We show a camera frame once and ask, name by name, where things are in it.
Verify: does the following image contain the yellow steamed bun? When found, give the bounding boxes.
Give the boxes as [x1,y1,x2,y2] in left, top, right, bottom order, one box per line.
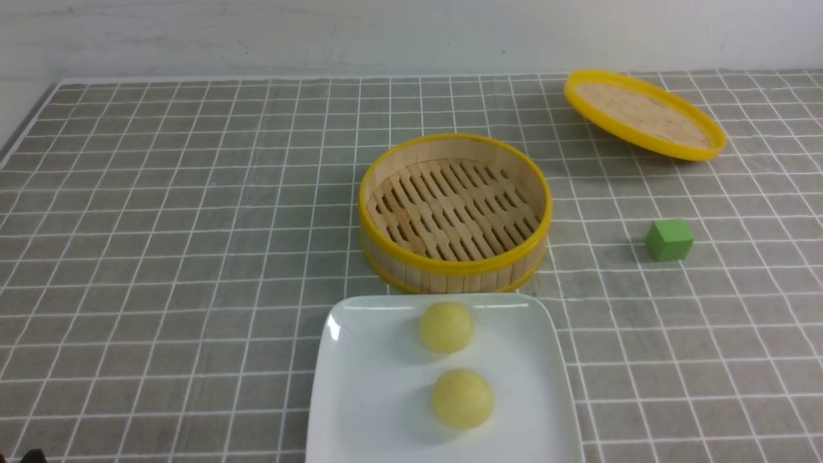
[430,369,496,430]
[419,301,475,354]

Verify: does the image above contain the white square plate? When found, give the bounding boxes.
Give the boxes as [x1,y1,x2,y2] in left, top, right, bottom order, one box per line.
[305,293,585,462]

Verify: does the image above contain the bamboo steamer basket yellow rim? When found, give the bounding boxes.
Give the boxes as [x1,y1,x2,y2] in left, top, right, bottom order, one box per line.
[357,134,553,294]

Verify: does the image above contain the grey checked tablecloth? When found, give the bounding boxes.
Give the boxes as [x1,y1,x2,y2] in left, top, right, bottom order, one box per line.
[1,70,822,462]

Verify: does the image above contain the bamboo steamer lid yellow rim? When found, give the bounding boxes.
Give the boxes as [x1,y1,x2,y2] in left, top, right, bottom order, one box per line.
[564,69,728,161]

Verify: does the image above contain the green cube block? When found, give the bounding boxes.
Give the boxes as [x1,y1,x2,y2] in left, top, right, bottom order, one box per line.
[646,219,694,262]

